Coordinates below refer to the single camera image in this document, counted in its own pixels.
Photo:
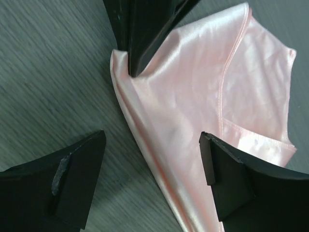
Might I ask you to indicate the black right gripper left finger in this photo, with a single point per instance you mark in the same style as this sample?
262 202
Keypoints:
53 193

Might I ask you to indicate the pink satin napkin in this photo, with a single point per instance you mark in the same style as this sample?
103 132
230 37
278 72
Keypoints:
224 74

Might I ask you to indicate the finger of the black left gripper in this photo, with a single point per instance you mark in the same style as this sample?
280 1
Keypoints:
118 13
150 23

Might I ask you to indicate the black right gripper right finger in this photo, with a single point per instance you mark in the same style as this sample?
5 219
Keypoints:
252 195

